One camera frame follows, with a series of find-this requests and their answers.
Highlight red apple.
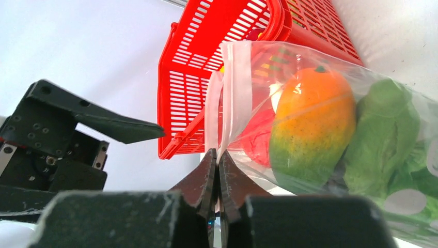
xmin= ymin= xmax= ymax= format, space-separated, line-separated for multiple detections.
xmin=240 ymin=109 xmax=275 ymax=168

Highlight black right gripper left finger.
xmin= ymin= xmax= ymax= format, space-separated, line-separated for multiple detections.
xmin=169 ymin=148 xmax=217 ymax=220

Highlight green lettuce head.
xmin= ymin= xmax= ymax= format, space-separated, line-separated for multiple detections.
xmin=343 ymin=79 xmax=437 ymax=242

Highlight orange green mango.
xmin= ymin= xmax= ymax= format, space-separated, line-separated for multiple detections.
xmin=269 ymin=66 xmax=356 ymax=189

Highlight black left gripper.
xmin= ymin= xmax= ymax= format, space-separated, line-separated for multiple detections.
xmin=1 ymin=80 xmax=165 ymax=223

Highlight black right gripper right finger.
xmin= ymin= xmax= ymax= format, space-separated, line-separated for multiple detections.
xmin=218 ymin=151 xmax=270 ymax=223

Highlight red plastic shopping basket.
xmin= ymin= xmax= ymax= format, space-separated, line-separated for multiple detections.
xmin=157 ymin=0 xmax=361 ymax=160

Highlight clear zip top bag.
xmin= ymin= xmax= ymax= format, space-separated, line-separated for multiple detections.
xmin=205 ymin=41 xmax=437 ymax=247

